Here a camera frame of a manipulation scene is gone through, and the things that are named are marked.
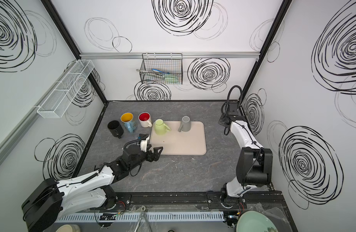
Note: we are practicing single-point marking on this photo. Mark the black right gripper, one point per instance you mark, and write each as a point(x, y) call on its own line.
point(222, 120)

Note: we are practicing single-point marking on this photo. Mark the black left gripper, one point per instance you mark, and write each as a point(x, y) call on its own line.
point(156, 156)

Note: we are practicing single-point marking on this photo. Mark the light green mug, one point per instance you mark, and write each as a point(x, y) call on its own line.
point(160, 127)

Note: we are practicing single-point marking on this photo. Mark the white mug red inside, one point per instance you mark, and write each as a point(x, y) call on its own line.
point(145, 120)

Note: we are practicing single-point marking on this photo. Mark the beige plastic tray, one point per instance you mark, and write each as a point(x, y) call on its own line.
point(173, 142)

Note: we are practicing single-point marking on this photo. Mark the grey mug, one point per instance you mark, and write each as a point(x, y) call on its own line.
point(185, 124)

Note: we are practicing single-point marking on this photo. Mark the blue butterfly mug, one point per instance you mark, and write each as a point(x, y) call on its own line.
point(129, 122)

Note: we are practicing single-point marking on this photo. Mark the black mug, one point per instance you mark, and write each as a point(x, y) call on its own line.
point(115, 129)

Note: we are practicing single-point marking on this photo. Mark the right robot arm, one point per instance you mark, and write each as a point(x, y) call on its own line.
point(254, 167)

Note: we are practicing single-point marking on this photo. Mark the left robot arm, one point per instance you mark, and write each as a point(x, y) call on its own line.
point(54, 199)

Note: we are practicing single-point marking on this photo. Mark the utensils in basket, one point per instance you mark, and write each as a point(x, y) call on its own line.
point(158, 76)

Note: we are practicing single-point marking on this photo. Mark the light green plate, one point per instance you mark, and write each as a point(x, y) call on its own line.
point(252, 221)

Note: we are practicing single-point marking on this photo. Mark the cream round object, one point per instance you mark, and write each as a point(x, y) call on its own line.
point(69, 228)

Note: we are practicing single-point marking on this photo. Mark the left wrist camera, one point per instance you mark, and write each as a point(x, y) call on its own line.
point(143, 141)

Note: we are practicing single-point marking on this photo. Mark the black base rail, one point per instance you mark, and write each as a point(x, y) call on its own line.
point(209, 199)

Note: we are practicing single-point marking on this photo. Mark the white cable duct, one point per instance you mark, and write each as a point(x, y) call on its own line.
point(151, 217)

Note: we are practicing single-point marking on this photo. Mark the black wire basket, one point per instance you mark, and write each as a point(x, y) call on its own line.
point(166, 62)

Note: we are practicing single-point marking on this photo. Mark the white mesh wall shelf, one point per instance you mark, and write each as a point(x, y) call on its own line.
point(73, 87)

